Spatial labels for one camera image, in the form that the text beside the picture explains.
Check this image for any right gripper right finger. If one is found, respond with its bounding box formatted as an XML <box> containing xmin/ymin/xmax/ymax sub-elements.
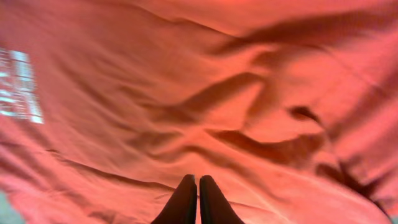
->
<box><xmin>200</xmin><ymin>175</ymin><xmax>244</xmax><ymax>224</ymax></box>

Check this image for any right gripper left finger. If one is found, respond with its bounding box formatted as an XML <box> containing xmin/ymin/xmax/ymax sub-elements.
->
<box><xmin>151</xmin><ymin>174</ymin><xmax>197</xmax><ymax>224</ymax></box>

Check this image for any orange FRAM t-shirt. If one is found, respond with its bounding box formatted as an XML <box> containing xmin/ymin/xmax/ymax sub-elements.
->
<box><xmin>1</xmin><ymin>1</ymin><xmax>397</xmax><ymax>223</ymax></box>

